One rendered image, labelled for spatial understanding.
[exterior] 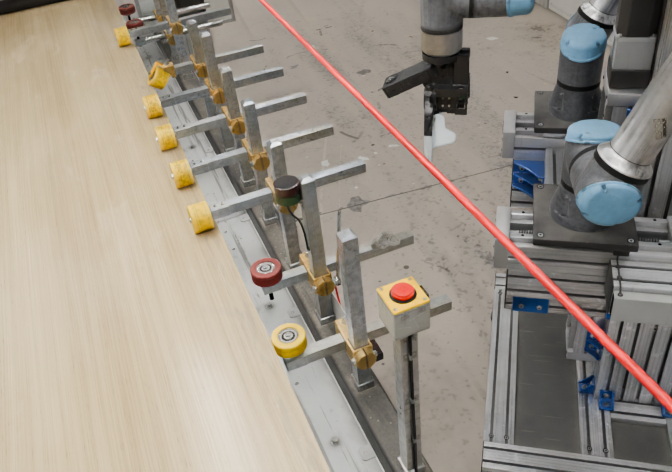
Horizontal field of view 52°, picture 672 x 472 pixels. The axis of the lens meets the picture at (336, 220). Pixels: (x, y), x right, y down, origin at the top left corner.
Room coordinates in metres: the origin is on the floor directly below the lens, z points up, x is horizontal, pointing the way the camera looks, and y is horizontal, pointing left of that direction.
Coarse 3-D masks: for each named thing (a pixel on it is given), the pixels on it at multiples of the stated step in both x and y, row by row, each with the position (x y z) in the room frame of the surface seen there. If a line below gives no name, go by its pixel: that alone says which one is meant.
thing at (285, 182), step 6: (276, 180) 1.35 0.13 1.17; (282, 180) 1.34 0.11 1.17; (288, 180) 1.34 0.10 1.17; (294, 180) 1.34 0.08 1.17; (276, 186) 1.32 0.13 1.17; (282, 186) 1.32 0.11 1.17; (288, 186) 1.32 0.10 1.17; (300, 204) 1.34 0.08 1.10; (288, 210) 1.33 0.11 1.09; (294, 216) 1.33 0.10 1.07; (300, 222) 1.34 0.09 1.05; (306, 240) 1.34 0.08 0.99; (306, 246) 1.34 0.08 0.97
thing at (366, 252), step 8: (400, 232) 1.48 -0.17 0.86; (408, 232) 1.48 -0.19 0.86; (400, 240) 1.45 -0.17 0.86; (408, 240) 1.46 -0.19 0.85; (360, 248) 1.44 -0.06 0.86; (368, 248) 1.43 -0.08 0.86; (392, 248) 1.44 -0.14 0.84; (360, 256) 1.41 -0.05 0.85; (368, 256) 1.42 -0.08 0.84; (328, 264) 1.39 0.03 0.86; (288, 272) 1.37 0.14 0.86; (296, 272) 1.37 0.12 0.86; (304, 272) 1.37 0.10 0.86; (288, 280) 1.35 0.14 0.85; (296, 280) 1.36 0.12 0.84; (304, 280) 1.36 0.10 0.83; (264, 288) 1.33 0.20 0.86; (272, 288) 1.33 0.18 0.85; (280, 288) 1.34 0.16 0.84
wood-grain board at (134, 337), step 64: (0, 64) 2.93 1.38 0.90; (64, 64) 2.84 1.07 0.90; (128, 64) 2.76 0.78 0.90; (0, 128) 2.32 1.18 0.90; (64, 128) 2.26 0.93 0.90; (128, 128) 2.20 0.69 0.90; (0, 192) 1.87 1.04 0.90; (64, 192) 1.83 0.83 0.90; (128, 192) 1.78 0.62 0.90; (192, 192) 1.74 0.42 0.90; (0, 256) 1.54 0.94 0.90; (64, 256) 1.50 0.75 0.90; (128, 256) 1.47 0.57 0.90; (192, 256) 1.44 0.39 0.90; (0, 320) 1.28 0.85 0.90; (64, 320) 1.25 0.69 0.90; (128, 320) 1.22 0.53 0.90; (192, 320) 1.20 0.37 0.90; (256, 320) 1.17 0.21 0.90; (0, 384) 1.07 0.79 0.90; (64, 384) 1.04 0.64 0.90; (128, 384) 1.02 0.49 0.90; (192, 384) 1.00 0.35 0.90; (256, 384) 0.98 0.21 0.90; (0, 448) 0.89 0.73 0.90; (64, 448) 0.87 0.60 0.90; (128, 448) 0.86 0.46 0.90; (192, 448) 0.84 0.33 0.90; (256, 448) 0.82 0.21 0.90
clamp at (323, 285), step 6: (300, 258) 1.41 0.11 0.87; (306, 258) 1.41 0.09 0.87; (300, 264) 1.42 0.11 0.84; (306, 264) 1.38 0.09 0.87; (306, 270) 1.37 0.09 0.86; (312, 276) 1.33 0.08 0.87; (318, 276) 1.33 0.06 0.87; (324, 276) 1.33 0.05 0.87; (330, 276) 1.33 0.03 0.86; (312, 282) 1.33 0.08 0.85; (318, 282) 1.31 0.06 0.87; (324, 282) 1.31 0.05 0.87; (330, 282) 1.31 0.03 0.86; (312, 288) 1.32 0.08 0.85; (318, 288) 1.30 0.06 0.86; (324, 288) 1.31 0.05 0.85; (330, 288) 1.31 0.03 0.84; (318, 294) 1.30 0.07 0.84; (324, 294) 1.31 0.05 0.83
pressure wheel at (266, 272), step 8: (256, 264) 1.36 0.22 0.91; (264, 264) 1.37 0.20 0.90; (272, 264) 1.36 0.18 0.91; (280, 264) 1.36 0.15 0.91; (256, 272) 1.33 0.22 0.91; (264, 272) 1.33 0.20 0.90; (272, 272) 1.33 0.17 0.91; (280, 272) 1.33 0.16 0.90; (256, 280) 1.32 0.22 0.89; (264, 280) 1.31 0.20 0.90; (272, 280) 1.31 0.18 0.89; (280, 280) 1.33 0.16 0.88; (272, 296) 1.34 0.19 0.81
